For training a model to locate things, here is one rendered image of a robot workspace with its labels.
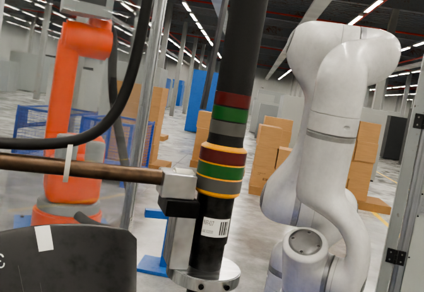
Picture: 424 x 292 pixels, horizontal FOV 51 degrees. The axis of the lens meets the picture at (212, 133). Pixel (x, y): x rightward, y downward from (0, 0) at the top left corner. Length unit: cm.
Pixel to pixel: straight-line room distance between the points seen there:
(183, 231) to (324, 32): 63
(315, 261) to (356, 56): 37
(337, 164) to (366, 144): 782
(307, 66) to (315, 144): 20
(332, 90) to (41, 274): 54
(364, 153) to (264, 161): 188
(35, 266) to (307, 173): 49
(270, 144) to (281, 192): 694
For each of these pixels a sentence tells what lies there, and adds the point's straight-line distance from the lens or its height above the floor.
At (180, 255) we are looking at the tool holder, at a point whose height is 147.
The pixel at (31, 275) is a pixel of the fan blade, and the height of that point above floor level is 139.
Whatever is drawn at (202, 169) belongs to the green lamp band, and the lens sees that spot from 40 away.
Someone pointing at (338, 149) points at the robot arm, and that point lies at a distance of 81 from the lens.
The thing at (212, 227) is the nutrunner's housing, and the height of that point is 150.
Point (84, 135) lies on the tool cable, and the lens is 39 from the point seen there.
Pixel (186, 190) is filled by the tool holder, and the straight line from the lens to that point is 40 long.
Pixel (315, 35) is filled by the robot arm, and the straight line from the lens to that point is 95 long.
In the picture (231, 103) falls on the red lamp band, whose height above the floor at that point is 161.
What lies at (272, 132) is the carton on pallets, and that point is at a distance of 798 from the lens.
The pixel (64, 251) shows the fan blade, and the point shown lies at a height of 141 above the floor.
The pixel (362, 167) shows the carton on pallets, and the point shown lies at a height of 76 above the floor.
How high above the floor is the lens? 161
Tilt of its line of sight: 5 degrees down
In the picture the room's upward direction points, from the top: 10 degrees clockwise
